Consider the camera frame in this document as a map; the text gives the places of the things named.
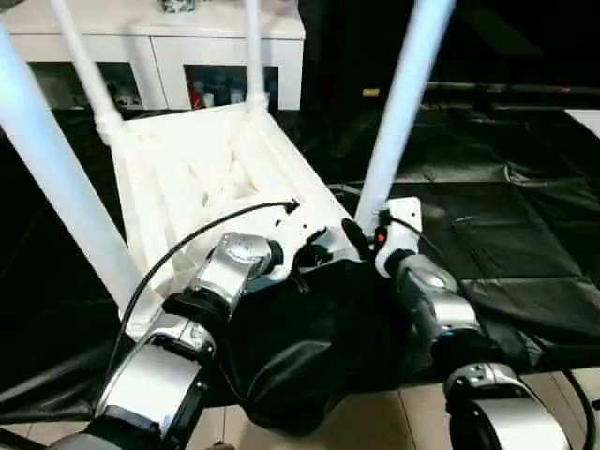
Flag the white plastic table leg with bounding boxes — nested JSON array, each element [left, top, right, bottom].
[[48, 0, 127, 145], [242, 0, 272, 113], [0, 18, 141, 325], [353, 0, 459, 232]]

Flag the white plastic table top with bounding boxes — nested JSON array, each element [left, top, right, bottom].
[[96, 102, 363, 343]]

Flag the black plastic mat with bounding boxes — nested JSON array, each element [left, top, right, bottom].
[[0, 91, 600, 430]]

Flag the white cabinet with glass doors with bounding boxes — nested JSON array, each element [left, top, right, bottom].
[[0, 0, 307, 113]]

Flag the dark grey device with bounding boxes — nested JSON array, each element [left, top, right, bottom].
[[157, 0, 202, 14]]

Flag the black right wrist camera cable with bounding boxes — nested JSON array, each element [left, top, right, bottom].
[[380, 213, 593, 450]]

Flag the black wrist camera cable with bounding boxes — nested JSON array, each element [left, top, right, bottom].
[[380, 213, 593, 450], [96, 199, 302, 410]]

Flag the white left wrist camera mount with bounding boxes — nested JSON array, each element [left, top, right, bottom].
[[269, 199, 330, 283]]

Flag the black left wrist camera cable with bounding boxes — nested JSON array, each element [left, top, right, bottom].
[[96, 199, 302, 410]]

